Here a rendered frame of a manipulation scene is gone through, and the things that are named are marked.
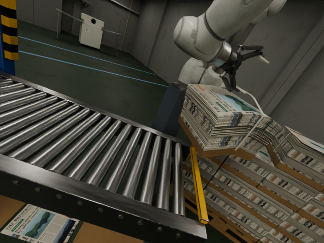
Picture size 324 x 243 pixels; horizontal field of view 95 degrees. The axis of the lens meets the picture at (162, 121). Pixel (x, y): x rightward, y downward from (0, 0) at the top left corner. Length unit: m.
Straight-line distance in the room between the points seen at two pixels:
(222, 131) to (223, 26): 0.36
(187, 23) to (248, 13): 0.16
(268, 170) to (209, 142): 0.80
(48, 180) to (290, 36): 4.40
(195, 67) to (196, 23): 0.80
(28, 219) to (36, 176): 0.86
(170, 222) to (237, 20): 0.61
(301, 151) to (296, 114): 2.62
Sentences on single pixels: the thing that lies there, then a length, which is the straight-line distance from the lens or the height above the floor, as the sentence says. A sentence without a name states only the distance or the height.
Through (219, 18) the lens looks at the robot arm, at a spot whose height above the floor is 1.38.
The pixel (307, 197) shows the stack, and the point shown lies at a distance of 1.53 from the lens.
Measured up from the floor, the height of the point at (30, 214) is 0.01.
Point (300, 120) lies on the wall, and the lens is 3.91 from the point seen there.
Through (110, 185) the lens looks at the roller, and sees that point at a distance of 0.58.
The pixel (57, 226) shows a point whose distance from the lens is 1.40.
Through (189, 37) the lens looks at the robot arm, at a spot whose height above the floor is 1.31.
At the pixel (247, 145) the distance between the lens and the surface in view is 0.81.
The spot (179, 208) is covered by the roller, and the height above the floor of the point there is 0.80.
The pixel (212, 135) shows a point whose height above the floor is 1.04.
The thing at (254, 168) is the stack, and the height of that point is 0.74.
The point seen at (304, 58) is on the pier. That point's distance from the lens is 4.01.
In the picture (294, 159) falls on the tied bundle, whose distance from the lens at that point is 1.36.
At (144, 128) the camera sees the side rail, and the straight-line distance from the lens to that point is 0.92.
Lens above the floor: 1.26
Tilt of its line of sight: 25 degrees down
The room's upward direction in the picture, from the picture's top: 23 degrees clockwise
